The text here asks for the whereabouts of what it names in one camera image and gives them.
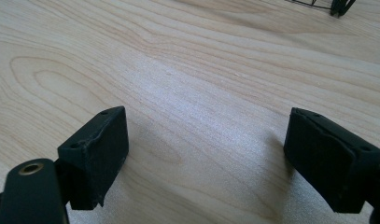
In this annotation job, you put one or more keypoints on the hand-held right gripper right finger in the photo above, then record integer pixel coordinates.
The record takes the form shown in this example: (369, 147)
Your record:
(327, 158)

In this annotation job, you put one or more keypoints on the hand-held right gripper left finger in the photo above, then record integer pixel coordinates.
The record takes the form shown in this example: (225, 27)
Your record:
(100, 161)

